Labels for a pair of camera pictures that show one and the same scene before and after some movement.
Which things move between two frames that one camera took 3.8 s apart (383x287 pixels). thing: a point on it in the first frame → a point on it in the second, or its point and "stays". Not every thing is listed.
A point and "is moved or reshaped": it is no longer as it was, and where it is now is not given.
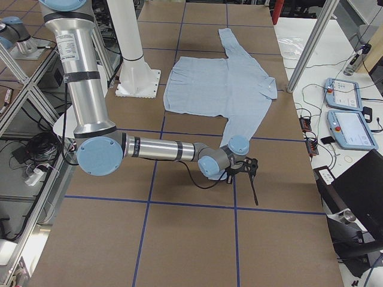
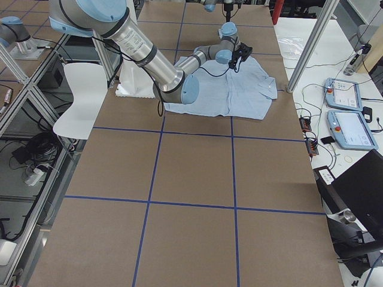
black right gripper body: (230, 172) → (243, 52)
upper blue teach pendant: (342, 94) stays
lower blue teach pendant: (350, 130) stays
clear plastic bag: (291, 47) stays
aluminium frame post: (330, 7) stays
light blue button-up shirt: (237, 86) is moved or reshaped
